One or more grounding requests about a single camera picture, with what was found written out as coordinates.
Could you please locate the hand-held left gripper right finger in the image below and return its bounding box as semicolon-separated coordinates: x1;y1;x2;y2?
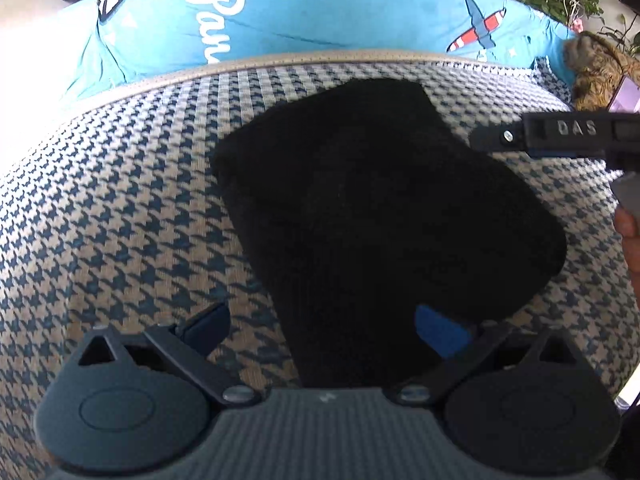
392;305;583;407

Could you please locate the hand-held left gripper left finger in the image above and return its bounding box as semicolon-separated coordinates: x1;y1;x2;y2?
75;302;261;407

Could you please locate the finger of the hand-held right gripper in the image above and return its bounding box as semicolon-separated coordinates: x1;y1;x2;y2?
526;148;608;160
469;121;526;153

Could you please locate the black t-shirt red print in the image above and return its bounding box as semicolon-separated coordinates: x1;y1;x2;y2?
210;77;568;391

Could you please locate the person's right hand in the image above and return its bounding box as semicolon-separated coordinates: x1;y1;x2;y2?
614;205;640;307

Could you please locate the brown plush toy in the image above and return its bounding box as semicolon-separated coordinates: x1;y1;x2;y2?
564;30;640;112

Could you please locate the thin-leaf green plant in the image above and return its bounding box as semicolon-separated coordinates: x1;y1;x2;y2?
597;12;640;58

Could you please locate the houndstooth sofa seat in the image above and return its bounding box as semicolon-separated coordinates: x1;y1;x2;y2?
0;50;640;480

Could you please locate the blue printed sofa cover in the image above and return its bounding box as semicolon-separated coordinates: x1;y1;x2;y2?
52;0;576;106

